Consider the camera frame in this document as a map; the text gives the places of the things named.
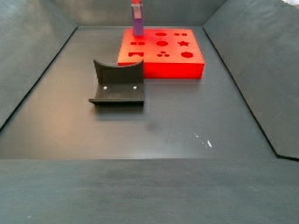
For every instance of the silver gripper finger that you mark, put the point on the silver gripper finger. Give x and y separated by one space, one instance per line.
138 12

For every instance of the purple rectangular block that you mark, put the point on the purple rectangular block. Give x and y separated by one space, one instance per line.
138 27

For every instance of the red shape sorting board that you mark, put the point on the red shape sorting board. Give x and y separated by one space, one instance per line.
169 50

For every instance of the black curved plastic holder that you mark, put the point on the black curved plastic holder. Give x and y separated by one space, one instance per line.
121 83

